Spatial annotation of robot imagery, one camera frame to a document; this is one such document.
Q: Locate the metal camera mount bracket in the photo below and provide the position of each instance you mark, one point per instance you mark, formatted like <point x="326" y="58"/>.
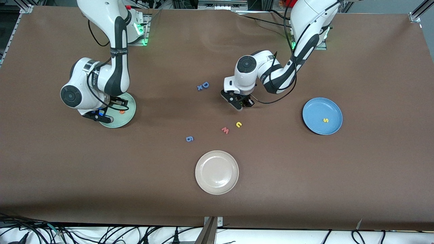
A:
<point x="209" y="232"/>

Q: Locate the beige plate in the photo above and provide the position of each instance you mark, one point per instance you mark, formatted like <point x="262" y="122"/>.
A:
<point x="217" y="172"/>

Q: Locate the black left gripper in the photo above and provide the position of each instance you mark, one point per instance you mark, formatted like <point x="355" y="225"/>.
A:
<point x="249" y="100"/>

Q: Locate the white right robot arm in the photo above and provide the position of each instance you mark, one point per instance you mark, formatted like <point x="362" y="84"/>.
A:
<point x="101" y="17"/>

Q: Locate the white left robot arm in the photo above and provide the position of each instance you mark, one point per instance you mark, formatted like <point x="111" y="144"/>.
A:
<point x="305" y="20"/>

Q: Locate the blue plate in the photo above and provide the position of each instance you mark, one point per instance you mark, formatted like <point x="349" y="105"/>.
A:
<point x="317" y="113"/>

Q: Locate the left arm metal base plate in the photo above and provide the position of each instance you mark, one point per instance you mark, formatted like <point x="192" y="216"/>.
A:
<point x="322" y="47"/>

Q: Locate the red letter w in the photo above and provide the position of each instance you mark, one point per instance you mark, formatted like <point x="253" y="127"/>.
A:
<point x="225" y="130"/>

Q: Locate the blue letter D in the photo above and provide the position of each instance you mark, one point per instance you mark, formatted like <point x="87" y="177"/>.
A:
<point x="203" y="84"/>

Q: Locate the aluminium frame rail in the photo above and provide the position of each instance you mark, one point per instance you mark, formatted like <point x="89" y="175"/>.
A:
<point x="415" y="17"/>
<point x="25" y="8"/>

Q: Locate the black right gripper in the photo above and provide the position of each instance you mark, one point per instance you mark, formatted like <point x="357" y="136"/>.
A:
<point x="114" y="102"/>

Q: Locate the brown table cover sheet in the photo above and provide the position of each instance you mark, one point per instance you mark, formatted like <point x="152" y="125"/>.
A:
<point x="135" y="186"/>

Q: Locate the grey metal box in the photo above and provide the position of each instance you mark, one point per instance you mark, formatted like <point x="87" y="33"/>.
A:
<point x="220" y="5"/>

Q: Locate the light green plate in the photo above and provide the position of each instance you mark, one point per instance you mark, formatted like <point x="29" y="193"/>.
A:
<point x="128" y="118"/>

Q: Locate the red box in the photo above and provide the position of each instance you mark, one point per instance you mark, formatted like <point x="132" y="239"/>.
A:
<point x="289" y="3"/>

